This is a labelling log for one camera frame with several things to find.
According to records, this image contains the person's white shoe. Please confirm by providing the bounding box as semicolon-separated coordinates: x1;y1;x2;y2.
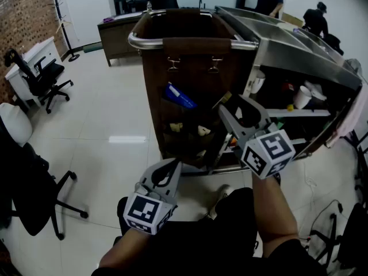
207;184;231;221

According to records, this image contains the black coat rack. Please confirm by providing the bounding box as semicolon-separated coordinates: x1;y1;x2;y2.
48;0;81;62

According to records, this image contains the white paper cup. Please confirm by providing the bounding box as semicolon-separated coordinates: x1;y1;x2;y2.
293;85;313;110

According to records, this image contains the cardboard box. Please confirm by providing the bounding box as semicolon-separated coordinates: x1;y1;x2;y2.
281;12;304;28

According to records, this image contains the black office chair with headrest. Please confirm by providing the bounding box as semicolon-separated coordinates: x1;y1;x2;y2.
4;48;74;114

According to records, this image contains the dark wooden desk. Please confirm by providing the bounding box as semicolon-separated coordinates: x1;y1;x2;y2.
97;11;144;67

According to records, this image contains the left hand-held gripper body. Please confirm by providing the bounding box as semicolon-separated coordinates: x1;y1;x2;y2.
122;183;178;235

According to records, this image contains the pink cloth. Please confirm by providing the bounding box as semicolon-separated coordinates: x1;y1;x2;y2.
327;85;368;148

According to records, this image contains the black floor cable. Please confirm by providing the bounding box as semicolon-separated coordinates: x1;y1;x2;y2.
309;199;344;241

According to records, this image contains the white desk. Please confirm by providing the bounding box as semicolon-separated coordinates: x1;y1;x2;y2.
5;36;63;109

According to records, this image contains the stack of white dishes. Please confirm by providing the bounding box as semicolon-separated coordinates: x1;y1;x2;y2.
304;80;328;102

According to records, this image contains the black chair base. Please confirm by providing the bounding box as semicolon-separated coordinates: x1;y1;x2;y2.
309;201;368;270

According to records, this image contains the person's black clothing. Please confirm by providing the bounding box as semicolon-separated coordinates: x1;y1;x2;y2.
91;187;327;276

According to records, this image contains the person's left forearm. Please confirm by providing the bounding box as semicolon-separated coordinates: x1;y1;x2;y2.
99;227;153;270

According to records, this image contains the dark brown fabric cart bag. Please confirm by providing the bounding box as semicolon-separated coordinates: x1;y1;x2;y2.
137;9;259;169

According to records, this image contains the black metal rack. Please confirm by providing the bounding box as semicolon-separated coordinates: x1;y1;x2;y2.
344;131;368;209

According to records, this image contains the person's right forearm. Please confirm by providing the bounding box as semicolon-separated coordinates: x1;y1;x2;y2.
252;171;300;259

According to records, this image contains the metal clip hook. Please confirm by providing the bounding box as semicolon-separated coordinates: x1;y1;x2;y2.
167;56;181;72
208;56;224;74

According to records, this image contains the large black office chair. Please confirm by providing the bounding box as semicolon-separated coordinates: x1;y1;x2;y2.
0;116;89;241

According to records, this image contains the black bag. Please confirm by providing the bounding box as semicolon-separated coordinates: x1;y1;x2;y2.
324;33;344;56

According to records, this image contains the white hanging cup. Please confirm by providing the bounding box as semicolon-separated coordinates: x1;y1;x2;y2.
249;70;266;94

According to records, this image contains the blue packet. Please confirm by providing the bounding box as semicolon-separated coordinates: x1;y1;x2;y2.
164;82;198;110

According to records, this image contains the green rolled mat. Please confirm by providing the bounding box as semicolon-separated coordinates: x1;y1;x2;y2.
83;42;103;53

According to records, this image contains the white round bin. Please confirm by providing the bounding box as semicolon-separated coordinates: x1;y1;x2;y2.
0;102;33;148

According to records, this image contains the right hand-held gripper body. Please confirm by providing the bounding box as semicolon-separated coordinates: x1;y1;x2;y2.
234;122;297;180

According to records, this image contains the steel housekeeping cart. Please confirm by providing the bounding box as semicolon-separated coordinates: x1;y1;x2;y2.
128;6;363;175

